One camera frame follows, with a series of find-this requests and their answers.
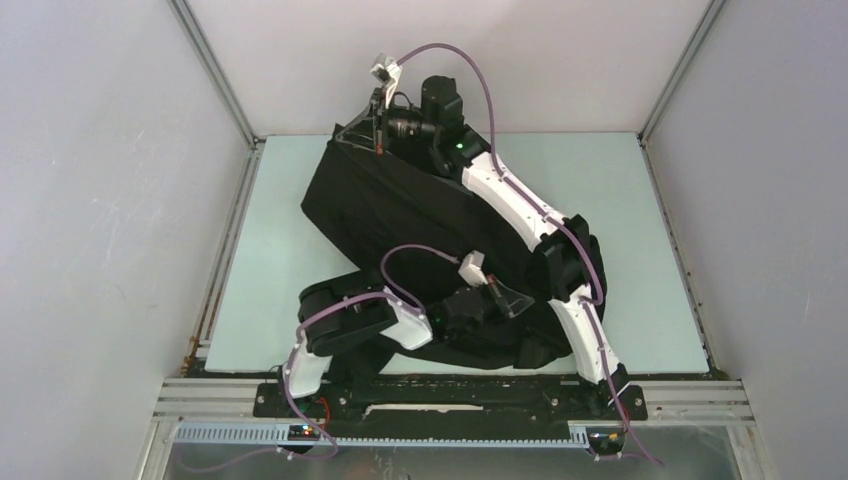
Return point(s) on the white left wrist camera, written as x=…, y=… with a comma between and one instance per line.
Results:
x=471, y=269

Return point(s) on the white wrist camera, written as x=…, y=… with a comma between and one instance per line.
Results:
x=471, y=269
x=388, y=72

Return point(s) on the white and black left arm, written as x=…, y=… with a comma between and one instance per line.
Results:
x=360, y=313

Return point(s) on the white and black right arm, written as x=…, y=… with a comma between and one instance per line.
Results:
x=564, y=266

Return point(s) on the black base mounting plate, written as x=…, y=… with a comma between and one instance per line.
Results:
x=456, y=407

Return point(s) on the aluminium frame rail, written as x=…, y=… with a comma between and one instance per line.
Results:
x=697, y=427

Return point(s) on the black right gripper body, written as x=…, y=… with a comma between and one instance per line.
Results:
x=407, y=123

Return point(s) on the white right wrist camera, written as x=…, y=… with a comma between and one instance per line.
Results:
x=388, y=72

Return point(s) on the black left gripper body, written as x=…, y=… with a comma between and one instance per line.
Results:
x=490, y=311

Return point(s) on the black jacket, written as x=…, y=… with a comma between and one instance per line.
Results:
x=413, y=232

